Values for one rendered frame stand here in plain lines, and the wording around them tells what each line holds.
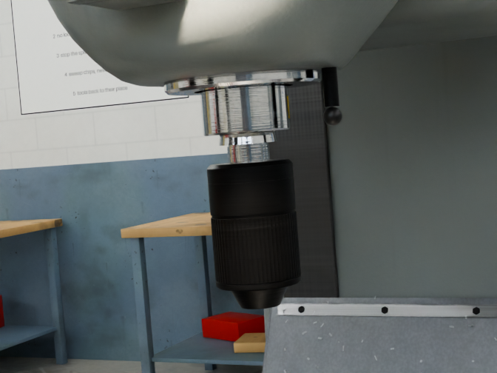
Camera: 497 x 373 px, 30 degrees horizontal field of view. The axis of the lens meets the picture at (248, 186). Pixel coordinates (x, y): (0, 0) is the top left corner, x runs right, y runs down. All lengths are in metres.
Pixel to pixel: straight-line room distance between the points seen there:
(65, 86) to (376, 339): 4.98
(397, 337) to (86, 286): 4.97
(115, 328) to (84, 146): 1.11
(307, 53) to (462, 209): 0.43
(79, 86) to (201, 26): 5.28
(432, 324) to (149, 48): 0.49
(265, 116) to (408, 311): 0.42
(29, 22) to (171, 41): 5.50
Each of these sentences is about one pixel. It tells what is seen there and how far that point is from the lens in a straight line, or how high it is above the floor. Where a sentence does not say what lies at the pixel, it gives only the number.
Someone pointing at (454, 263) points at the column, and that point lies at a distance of 0.86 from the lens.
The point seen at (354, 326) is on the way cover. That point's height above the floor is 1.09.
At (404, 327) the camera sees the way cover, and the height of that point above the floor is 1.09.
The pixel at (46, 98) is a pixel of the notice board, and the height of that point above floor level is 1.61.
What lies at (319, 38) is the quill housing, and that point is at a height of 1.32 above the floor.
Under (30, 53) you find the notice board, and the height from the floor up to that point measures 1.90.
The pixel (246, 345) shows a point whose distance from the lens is 4.59.
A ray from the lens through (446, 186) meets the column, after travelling 0.85.
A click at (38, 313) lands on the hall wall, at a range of 6.03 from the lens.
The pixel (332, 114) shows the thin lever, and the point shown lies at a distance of 0.48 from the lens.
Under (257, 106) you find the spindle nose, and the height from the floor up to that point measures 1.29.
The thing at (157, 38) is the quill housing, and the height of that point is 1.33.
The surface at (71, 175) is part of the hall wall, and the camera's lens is 5.74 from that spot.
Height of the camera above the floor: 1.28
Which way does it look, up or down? 3 degrees down
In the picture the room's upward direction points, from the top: 5 degrees counter-clockwise
